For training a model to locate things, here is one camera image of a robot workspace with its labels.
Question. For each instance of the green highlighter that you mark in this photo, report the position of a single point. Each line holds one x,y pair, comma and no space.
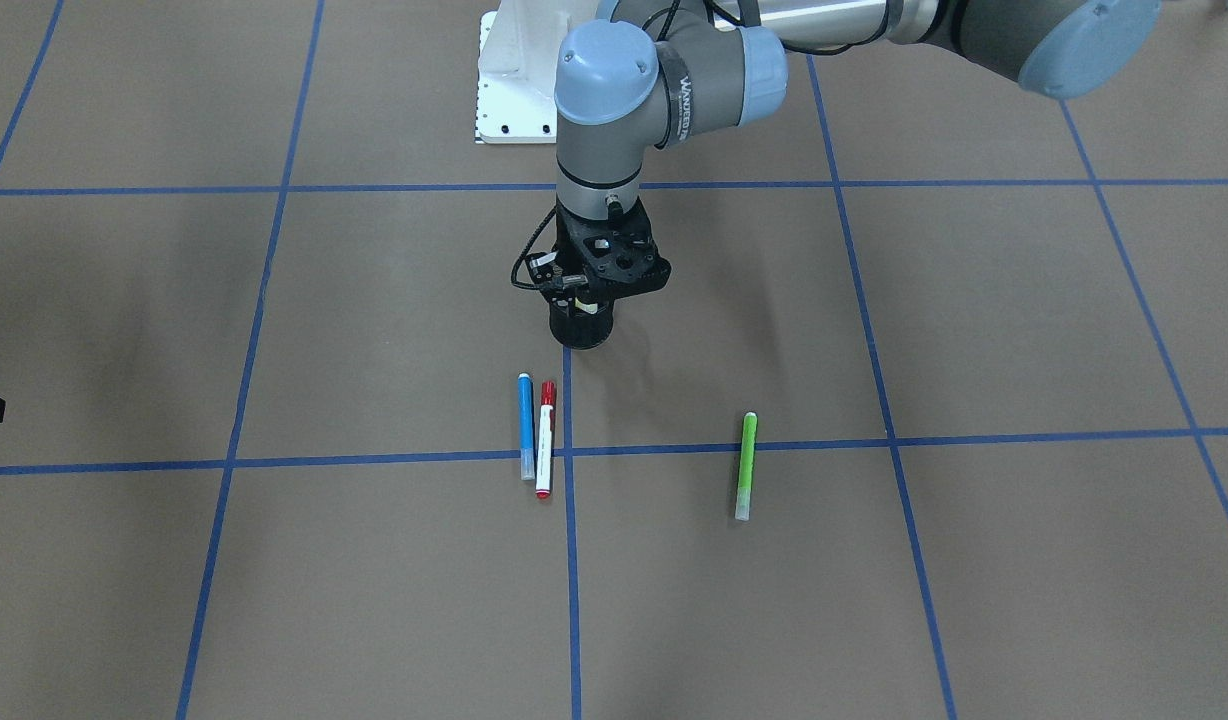
745,472

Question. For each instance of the red white marker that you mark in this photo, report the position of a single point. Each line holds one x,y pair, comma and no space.
544,458

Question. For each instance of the black mesh pen cup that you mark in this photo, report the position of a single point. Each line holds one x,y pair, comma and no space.
580,326

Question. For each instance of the white camera stand post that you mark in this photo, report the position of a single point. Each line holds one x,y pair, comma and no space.
516,72

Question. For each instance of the blue highlighter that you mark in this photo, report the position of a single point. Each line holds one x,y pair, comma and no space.
526,413

